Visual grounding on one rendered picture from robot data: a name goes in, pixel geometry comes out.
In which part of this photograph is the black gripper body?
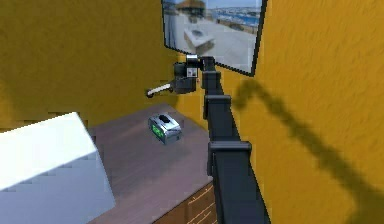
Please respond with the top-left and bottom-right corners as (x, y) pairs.
(170, 61), (198, 95)

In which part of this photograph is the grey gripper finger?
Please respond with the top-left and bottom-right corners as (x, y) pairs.
(145, 83), (174, 99)

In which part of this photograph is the silver alarm clock green display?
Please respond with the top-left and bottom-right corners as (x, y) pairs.
(147, 113), (183, 146)

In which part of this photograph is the brown wooden chest of drawers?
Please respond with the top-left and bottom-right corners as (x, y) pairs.
(84, 102), (219, 224)

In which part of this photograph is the black framed seaside picture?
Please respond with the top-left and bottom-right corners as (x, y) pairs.
(161, 0), (269, 78)

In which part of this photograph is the white box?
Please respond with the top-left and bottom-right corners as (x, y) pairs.
(0, 111), (117, 224)

